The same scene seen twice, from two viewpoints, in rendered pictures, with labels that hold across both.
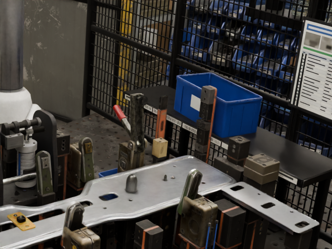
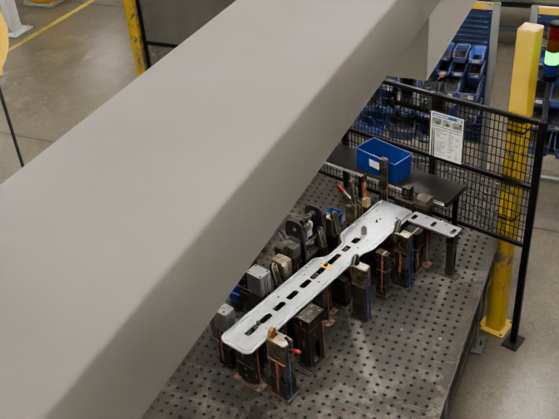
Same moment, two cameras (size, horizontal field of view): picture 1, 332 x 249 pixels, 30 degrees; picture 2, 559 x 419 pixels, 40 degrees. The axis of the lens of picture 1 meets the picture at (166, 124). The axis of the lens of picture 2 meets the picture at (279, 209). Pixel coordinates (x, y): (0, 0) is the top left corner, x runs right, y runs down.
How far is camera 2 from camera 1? 2.57 m
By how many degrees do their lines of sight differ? 14
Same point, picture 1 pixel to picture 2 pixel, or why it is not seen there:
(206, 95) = (382, 164)
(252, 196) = (424, 219)
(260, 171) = (424, 204)
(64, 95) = not seen: hidden behind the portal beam
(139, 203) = (372, 239)
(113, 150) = (311, 189)
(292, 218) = (447, 229)
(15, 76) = not seen: hidden behind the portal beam
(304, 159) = (443, 187)
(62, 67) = not seen: hidden behind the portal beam
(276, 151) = (427, 185)
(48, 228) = (339, 266)
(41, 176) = (321, 239)
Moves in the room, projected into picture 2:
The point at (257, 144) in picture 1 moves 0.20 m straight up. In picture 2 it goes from (415, 182) to (416, 153)
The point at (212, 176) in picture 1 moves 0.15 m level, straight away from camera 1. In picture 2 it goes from (399, 212) to (394, 197)
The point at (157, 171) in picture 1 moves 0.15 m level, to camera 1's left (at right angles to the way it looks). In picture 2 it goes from (370, 216) to (343, 220)
